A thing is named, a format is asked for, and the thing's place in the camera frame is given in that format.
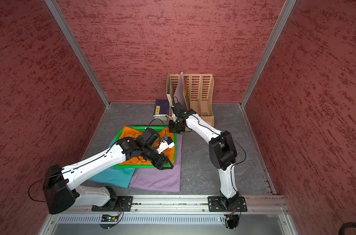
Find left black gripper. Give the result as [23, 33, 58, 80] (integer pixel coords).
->
[140, 144, 174, 170]

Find green plastic basket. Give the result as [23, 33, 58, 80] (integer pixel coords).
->
[112, 126, 178, 169]

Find orange pants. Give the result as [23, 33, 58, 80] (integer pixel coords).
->
[111, 126, 178, 168]

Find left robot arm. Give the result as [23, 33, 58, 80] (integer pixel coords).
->
[43, 128, 175, 214]

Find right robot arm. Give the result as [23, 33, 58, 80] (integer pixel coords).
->
[169, 102, 243, 212]

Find purple folded pants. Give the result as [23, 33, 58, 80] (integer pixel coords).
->
[129, 134, 183, 193]

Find teal folded pants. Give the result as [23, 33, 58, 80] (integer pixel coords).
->
[86, 137, 137, 189]

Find dark blue book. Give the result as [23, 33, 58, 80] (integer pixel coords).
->
[153, 99, 170, 121]

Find purple folder sheet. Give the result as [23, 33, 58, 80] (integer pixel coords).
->
[173, 72, 188, 109]

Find beige file organizer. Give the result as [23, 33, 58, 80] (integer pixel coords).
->
[166, 73, 215, 127]

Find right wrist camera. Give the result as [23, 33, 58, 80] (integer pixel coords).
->
[171, 102, 186, 117]

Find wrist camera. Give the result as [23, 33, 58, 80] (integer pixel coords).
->
[156, 137, 175, 154]
[171, 102, 186, 117]

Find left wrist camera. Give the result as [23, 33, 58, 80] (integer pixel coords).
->
[156, 137, 175, 154]

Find aluminium front rail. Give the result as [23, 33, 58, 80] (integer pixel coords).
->
[37, 193, 299, 235]

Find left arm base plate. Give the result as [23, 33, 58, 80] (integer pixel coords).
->
[92, 196, 134, 212]

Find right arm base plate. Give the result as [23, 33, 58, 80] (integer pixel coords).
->
[207, 195, 248, 212]

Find right aluminium corner post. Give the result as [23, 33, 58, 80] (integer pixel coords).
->
[240, 0, 296, 110]

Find aluminium corner post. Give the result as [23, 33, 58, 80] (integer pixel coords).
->
[240, 0, 296, 110]
[44, 0, 111, 109]

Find left aluminium corner post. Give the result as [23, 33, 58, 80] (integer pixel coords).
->
[44, 0, 111, 109]

